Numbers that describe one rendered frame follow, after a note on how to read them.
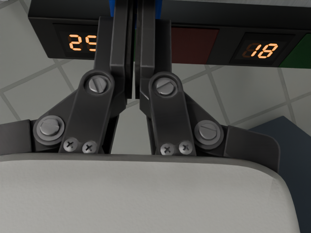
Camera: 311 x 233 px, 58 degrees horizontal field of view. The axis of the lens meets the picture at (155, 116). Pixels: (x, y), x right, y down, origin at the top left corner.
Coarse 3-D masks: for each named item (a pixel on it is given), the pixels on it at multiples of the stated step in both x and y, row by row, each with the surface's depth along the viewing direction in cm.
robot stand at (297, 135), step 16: (256, 128) 91; (272, 128) 87; (288, 128) 83; (288, 144) 77; (304, 144) 74; (288, 160) 71; (304, 160) 69; (288, 176) 66; (304, 176) 64; (304, 192) 60; (304, 208) 57; (304, 224) 54
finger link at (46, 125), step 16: (128, 0) 11; (128, 16) 11; (112, 32) 10; (128, 32) 10; (96, 48) 11; (112, 48) 10; (128, 48) 10; (96, 64) 11; (112, 64) 10; (128, 64) 10; (128, 80) 11; (128, 96) 12; (48, 112) 10; (64, 112) 10; (112, 112) 11; (48, 128) 9; (64, 128) 10; (48, 144) 9
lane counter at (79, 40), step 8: (56, 24) 16; (64, 24) 16; (56, 32) 16; (64, 32) 16; (72, 32) 16; (80, 32) 16; (88, 32) 16; (96, 32) 16; (64, 40) 17; (72, 40) 17; (80, 40) 17; (88, 40) 17; (96, 40) 17; (64, 48) 18; (72, 48) 18; (80, 48) 18; (88, 48) 18; (72, 56) 19; (80, 56) 19; (88, 56) 19
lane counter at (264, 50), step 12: (252, 36) 17; (264, 36) 17; (276, 36) 16; (288, 36) 16; (240, 48) 18; (252, 48) 18; (264, 48) 18; (276, 48) 18; (240, 60) 19; (252, 60) 19; (264, 60) 19
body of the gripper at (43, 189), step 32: (0, 160) 8; (32, 160) 8; (64, 160) 8; (96, 160) 8; (128, 160) 8; (160, 160) 8; (192, 160) 8; (224, 160) 8; (0, 192) 7; (32, 192) 7; (64, 192) 7; (96, 192) 8; (128, 192) 8; (160, 192) 8; (192, 192) 8; (224, 192) 8; (256, 192) 8; (288, 192) 8; (0, 224) 7; (32, 224) 7; (64, 224) 7; (96, 224) 7; (128, 224) 7; (160, 224) 7; (192, 224) 7; (224, 224) 7; (256, 224) 7; (288, 224) 8
